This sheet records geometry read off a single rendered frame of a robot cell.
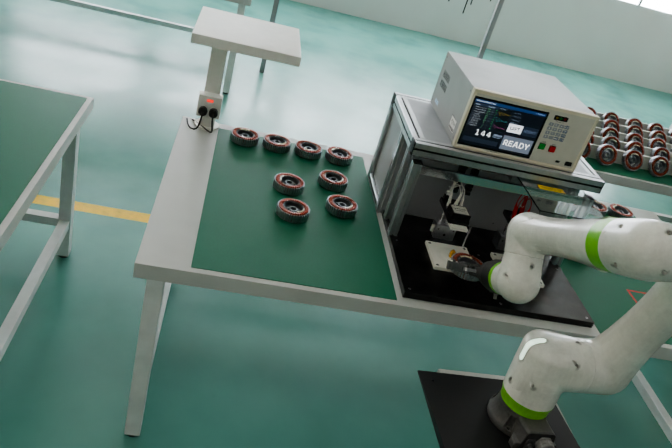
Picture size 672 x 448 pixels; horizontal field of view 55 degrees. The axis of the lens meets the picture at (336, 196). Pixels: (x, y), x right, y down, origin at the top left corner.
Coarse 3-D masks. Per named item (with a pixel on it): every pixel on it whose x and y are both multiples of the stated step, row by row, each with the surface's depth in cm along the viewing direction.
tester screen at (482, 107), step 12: (480, 108) 203; (492, 108) 204; (504, 108) 204; (516, 108) 204; (468, 120) 205; (480, 120) 205; (492, 120) 206; (504, 120) 206; (516, 120) 206; (528, 120) 207; (540, 120) 207; (468, 132) 207; (504, 132) 208; (480, 144) 210
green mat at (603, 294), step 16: (576, 272) 235; (592, 272) 238; (608, 272) 241; (576, 288) 225; (592, 288) 228; (608, 288) 231; (624, 288) 234; (640, 288) 237; (592, 304) 219; (608, 304) 222; (624, 304) 224; (608, 320) 213
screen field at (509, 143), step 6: (504, 138) 209; (510, 138) 209; (516, 138) 210; (504, 144) 210; (510, 144) 211; (516, 144) 211; (522, 144) 211; (528, 144) 211; (510, 150) 212; (516, 150) 212; (522, 150) 212; (528, 150) 212
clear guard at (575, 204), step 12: (528, 180) 215; (528, 192) 206; (540, 192) 209; (552, 192) 211; (576, 192) 217; (540, 204) 201; (552, 204) 203; (564, 204) 205; (576, 204) 208; (588, 204) 210; (552, 216) 197; (564, 216) 198; (576, 216) 200; (588, 216) 202; (600, 216) 205
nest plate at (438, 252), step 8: (432, 248) 217; (440, 248) 218; (448, 248) 220; (456, 248) 221; (464, 248) 223; (432, 256) 213; (440, 256) 214; (448, 256) 215; (432, 264) 210; (440, 264) 210
